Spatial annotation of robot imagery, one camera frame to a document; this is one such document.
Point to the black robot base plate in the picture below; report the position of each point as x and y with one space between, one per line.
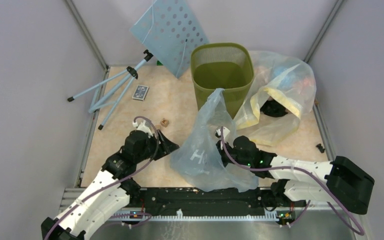
165 201

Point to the green plastic trash bin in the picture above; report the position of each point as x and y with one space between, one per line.
225 65

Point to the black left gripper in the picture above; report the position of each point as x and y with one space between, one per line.
166 146

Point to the playing card deck box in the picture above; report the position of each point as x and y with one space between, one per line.
140 93

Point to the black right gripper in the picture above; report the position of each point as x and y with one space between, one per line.
218 146

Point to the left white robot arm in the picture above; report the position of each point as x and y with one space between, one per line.
111 190

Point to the clear yellow-banded plastic bag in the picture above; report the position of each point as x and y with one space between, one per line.
288 80

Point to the white slotted cable duct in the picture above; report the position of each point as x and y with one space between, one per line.
132 216

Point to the small black clip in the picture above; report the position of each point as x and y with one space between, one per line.
320 148

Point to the black crumpled trash bag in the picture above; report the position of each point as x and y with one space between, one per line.
274 109

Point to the blue perforated music stand desk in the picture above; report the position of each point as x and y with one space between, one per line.
170 30

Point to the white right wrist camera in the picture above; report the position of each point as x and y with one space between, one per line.
222 132

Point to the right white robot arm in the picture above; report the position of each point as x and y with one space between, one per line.
339 181

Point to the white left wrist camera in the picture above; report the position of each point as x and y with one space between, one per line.
143 126

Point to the light blue trash bag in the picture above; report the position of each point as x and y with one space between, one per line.
198 160

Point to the blue tripod stand legs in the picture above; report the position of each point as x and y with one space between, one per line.
130 74

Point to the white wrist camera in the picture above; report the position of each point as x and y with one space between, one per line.
143 126
222 132

